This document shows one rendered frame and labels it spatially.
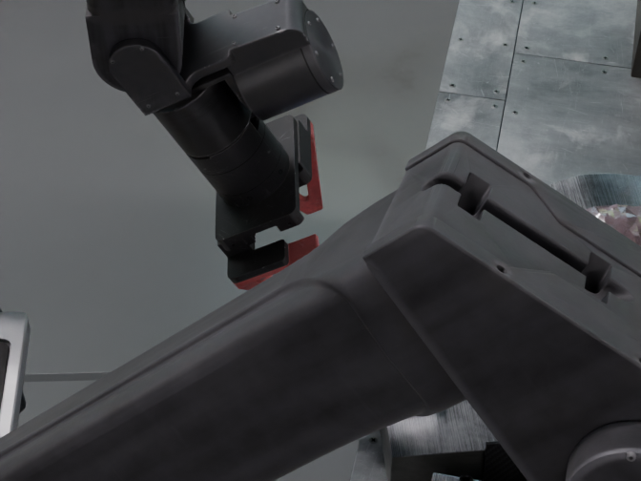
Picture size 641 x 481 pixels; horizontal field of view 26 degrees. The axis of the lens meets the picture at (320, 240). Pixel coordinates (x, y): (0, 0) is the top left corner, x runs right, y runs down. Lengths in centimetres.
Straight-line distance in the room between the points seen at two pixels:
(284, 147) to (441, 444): 28
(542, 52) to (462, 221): 116
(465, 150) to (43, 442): 18
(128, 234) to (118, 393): 199
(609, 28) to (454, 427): 62
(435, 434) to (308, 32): 38
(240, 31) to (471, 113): 60
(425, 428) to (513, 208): 72
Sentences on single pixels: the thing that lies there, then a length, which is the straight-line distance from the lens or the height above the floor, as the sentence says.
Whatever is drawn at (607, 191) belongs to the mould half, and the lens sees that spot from 128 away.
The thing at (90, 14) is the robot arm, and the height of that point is 125.
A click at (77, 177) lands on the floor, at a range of 257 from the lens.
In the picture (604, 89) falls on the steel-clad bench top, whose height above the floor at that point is 80.
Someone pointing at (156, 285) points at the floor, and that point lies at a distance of 237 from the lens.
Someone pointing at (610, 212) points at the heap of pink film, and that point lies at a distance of 123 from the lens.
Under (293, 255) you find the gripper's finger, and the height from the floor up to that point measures 106.
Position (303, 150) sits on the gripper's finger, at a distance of 102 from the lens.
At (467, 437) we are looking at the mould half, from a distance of 114.
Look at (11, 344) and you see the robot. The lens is 97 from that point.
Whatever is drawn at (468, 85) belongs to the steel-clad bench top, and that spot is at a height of 80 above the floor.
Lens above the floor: 179
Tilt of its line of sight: 47 degrees down
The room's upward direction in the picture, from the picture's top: straight up
